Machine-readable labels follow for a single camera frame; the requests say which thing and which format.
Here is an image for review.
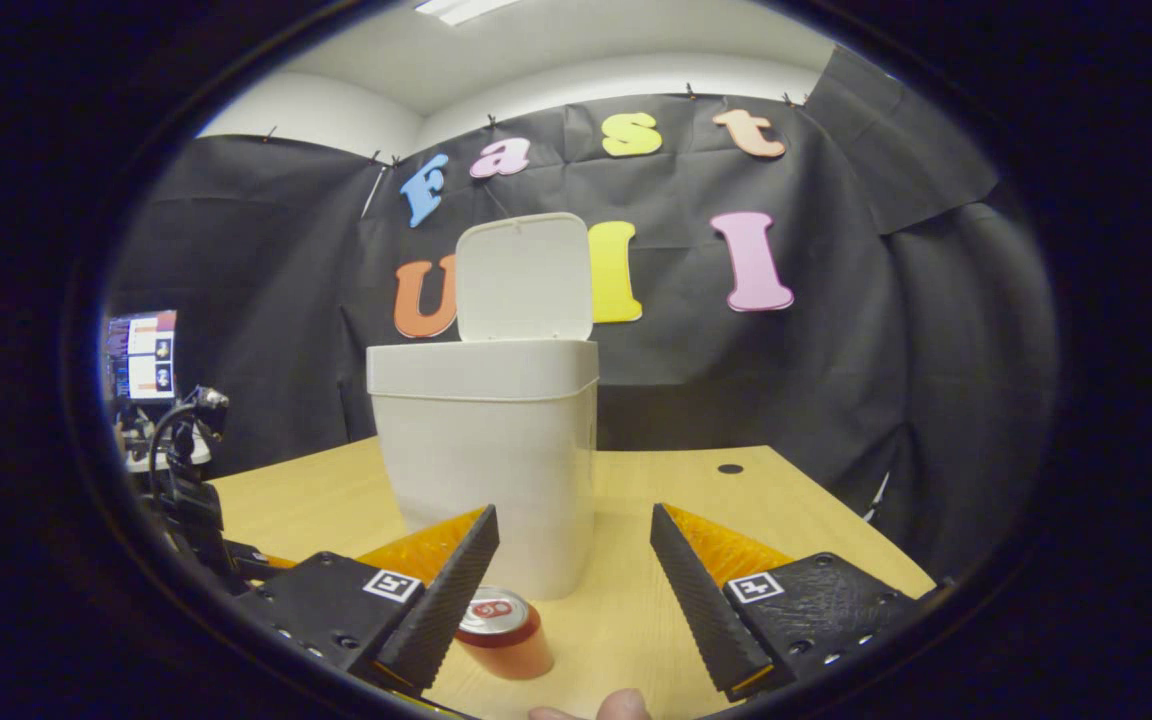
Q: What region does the white garbage bin lid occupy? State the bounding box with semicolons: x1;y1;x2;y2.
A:
454;212;595;343

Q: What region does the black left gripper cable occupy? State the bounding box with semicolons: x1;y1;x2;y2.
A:
146;402;199;501

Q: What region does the white side table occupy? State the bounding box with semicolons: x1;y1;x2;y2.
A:
124;430;212;473

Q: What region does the long ceiling light panel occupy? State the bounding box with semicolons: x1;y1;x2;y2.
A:
414;0;522;26

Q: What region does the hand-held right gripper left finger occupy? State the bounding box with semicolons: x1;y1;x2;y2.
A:
234;505;502;699

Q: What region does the wooden desktop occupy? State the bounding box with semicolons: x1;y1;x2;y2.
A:
206;437;937;720

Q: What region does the red pop can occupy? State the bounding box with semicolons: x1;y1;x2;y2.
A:
456;587;555;681

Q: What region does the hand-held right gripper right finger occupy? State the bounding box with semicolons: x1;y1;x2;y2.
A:
649;502;937;703

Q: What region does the white desktop garbage bin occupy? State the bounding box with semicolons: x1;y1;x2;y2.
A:
366;212;601;601

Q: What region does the computer monitor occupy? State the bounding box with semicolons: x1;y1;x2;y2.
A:
106;310;177;401

